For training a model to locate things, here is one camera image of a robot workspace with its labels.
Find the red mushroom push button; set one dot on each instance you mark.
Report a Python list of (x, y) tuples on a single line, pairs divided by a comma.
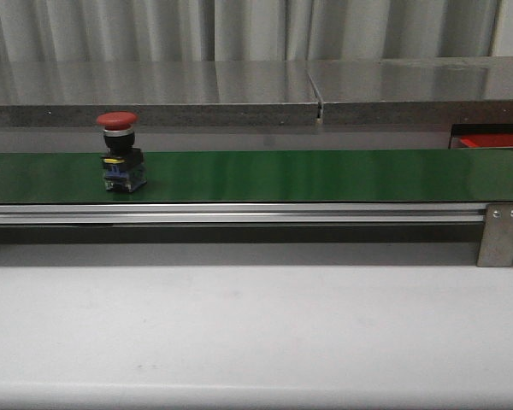
[(123, 164)]

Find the green conveyor belt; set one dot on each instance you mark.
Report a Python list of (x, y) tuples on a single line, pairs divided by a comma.
[(398, 175)]

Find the right stainless steel counter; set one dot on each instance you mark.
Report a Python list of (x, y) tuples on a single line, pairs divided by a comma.
[(430, 91)]

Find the stainless steel counter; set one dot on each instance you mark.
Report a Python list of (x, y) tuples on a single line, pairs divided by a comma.
[(430, 91), (193, 93)]

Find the left stainless steel counter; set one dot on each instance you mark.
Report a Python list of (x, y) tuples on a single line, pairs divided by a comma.
[(193, 93)]

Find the red plastic tray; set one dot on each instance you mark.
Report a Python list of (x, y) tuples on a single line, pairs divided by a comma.
[(504, 140)]

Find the grey pleated curtain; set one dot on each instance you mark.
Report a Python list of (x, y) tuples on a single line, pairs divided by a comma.
[(174, 31)]

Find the aluminium conveyor side rail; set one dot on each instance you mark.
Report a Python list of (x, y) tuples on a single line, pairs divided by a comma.
[(239, 213)]

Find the steel conveyor support bracket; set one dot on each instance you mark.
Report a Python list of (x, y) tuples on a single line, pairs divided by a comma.
[(496, 248)]

